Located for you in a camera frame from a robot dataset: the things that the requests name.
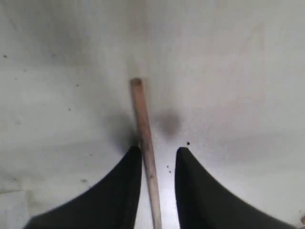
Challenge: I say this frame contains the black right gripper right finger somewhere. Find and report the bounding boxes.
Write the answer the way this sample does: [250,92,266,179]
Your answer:
[175,147,293,229]

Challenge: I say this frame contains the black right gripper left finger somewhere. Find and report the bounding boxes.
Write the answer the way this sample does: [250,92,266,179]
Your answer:
[25,146,142,229]

